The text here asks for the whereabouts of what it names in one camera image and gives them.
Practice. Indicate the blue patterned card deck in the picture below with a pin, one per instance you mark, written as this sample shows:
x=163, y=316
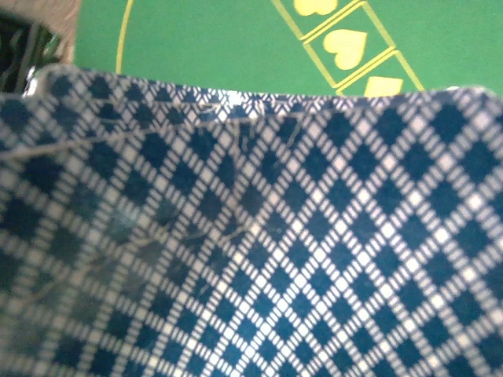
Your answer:
x=149, y=229

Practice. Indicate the round green poker mat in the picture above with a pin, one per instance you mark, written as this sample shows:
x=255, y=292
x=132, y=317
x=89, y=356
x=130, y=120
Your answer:
x=348, y=48

